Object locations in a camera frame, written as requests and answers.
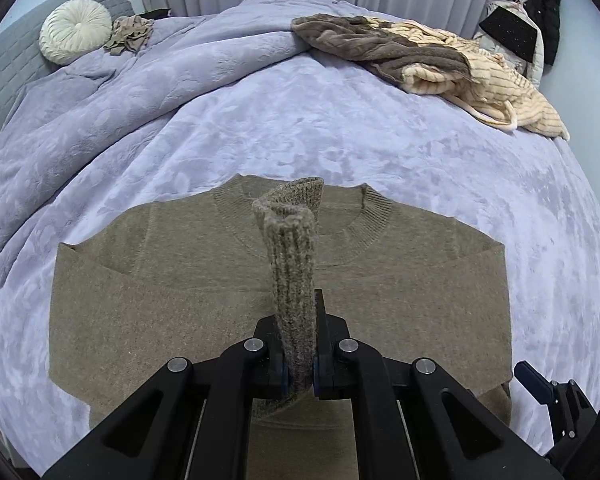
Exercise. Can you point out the black hanging jacket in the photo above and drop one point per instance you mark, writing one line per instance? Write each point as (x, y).
(542, 5)

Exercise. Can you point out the white padded garment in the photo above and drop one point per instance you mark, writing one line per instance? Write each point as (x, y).
(537, 67)

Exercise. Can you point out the grey quilted headboard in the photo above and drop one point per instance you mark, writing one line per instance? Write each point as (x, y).
(10, 50)

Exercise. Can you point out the small crumpled brown cloth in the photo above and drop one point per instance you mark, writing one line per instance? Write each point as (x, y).
(129, 34)

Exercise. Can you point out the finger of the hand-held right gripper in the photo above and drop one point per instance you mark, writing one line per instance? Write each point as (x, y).
(532, 379)

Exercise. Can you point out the olive brown knitted sweater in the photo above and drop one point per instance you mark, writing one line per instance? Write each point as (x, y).
(180, 300)

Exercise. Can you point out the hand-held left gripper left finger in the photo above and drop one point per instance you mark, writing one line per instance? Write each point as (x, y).
(283, 376)

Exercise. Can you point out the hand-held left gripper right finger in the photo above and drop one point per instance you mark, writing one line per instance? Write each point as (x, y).
(316, 375)

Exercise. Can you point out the brown fleece garment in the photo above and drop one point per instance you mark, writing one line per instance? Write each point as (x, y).
(375, 42)

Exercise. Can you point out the round cream pleated pillow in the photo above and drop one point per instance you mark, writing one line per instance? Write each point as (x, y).
(75, 30)

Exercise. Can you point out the cream striped fleece garment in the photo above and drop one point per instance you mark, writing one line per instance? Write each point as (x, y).
(500, 90)

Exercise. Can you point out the lavender embossed blanket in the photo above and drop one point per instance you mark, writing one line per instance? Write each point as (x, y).
(290, 120)

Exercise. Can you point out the small dark object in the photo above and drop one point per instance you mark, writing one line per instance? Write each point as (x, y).
(155, 12)

